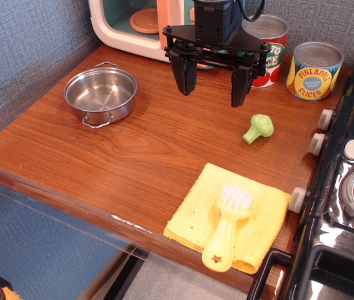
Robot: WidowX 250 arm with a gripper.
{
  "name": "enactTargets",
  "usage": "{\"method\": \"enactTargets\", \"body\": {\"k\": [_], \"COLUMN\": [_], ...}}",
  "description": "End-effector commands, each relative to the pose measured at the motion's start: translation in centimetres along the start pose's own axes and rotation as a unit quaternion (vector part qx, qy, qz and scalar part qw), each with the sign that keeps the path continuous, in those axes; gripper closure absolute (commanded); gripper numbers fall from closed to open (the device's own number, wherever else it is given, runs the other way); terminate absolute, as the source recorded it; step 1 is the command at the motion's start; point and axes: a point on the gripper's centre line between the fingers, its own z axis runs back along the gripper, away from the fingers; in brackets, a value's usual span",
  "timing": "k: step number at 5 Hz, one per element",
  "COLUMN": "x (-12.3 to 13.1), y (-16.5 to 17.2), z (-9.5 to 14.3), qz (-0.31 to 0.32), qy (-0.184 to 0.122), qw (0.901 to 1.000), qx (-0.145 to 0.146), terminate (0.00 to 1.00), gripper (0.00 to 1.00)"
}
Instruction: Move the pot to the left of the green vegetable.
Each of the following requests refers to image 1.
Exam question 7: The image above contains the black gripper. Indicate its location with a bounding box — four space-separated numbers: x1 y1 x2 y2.
163 1 271 108

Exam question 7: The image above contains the stainless steel pan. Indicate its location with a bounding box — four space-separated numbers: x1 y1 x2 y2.
64 61 138 129

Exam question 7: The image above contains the green toy broccoli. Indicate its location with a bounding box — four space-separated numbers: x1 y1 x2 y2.
243 114 274 144

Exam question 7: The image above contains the tomato sauce can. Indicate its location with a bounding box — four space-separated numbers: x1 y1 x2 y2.
241 14 290 89

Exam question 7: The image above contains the toy microwave oven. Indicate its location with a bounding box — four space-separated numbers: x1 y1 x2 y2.
88 0 211 70

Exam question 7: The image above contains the pineapple slices can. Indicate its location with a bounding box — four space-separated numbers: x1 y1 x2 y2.
286 41 344 101

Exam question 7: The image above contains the yellow dish brush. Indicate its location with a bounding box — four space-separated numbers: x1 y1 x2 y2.
201 185 253 273

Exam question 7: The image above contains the yellow folded cloth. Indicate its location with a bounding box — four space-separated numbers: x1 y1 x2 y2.
163 163 290 274

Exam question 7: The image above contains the black toy stove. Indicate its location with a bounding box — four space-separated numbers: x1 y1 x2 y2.
248 68 354 299

